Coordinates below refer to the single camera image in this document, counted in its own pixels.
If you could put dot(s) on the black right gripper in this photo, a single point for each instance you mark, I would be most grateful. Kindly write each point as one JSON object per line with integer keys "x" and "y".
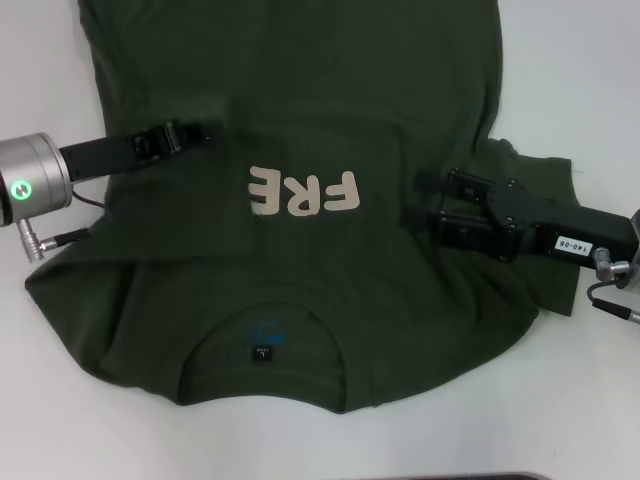
{"x": 550, "y": 225}

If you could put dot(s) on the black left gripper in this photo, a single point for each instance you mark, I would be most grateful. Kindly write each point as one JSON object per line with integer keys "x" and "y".
{"x": 110, "y": 150}

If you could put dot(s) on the dark green FREE t-shirt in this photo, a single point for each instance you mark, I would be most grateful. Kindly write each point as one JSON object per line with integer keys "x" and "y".
{"x": 310, "y": 90}

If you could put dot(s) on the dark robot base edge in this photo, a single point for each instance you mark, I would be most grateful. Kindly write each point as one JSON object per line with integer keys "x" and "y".
{"x": 410, "y": 476}

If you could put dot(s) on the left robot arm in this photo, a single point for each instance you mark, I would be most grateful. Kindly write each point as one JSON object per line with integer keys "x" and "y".
{"x": 30, "y": 180}

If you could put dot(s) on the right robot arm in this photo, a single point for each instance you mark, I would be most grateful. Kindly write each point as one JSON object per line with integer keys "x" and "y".
{"x": 634, "y": 250}

